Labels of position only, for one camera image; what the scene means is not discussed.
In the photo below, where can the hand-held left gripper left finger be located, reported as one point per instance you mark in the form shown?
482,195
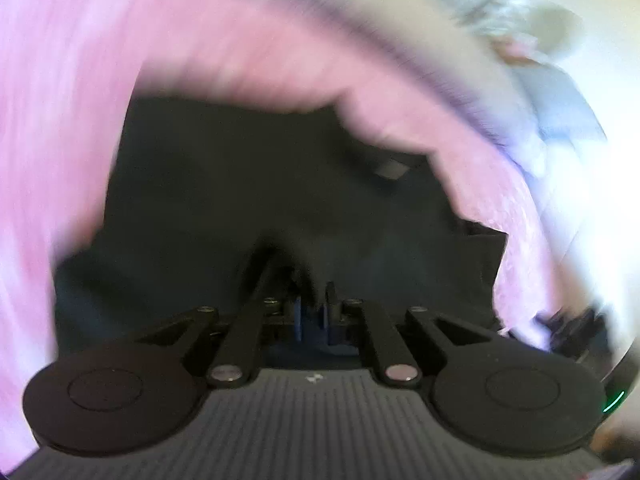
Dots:
250,330

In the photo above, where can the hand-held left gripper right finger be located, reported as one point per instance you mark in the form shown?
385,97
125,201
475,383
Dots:
382,340

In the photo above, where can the black long-sleeve shirt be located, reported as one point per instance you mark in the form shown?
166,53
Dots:
225,200

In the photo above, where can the grey cloth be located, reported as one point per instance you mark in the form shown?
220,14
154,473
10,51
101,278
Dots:
565,100

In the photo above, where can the pink blanket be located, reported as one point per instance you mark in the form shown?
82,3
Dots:
65,135

